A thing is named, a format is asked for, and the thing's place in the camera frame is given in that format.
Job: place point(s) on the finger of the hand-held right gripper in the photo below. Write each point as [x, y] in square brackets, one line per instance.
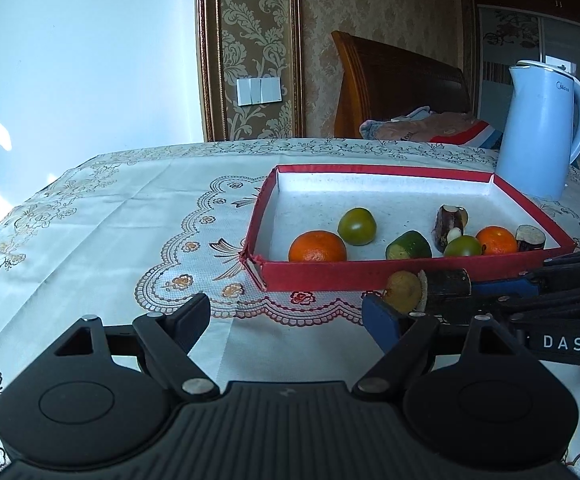
[507, 287]
[554, 307]

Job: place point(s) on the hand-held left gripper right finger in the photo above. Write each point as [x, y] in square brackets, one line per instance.
[379, 325]

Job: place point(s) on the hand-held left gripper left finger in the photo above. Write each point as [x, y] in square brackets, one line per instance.
[192, 322]

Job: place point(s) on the small orange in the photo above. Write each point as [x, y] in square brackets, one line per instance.
[495, 241]

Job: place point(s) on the green tomato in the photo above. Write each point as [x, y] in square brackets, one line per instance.
[357, 226]
[462, 247]

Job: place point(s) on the green cucumber piece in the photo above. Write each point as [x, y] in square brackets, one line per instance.
[408, 246]

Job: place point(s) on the knobby dark sugarcane piece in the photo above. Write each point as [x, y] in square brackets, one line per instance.
[447, 225]

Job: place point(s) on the large orange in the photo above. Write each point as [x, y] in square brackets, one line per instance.
[317, 247]

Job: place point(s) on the red shallow box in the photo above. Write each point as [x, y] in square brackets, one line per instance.
[399, 200]

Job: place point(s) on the yellow-brown kiwi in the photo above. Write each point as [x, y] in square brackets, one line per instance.
[402, 291]

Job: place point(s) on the red striped cloth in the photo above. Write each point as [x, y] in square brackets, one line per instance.
[469, 135]

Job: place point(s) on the light blue electric kettle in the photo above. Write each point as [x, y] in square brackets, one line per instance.
[539, 130]

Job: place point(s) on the pink blanket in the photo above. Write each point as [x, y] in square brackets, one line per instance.
[409, 127]

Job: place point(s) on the wooden bed headboard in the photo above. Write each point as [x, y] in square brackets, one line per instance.
[399, 85]

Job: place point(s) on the white wall switch panel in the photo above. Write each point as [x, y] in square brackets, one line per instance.
[260, 91]

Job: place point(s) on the gold framed wall panel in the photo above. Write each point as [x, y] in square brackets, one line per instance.
[250, 25]

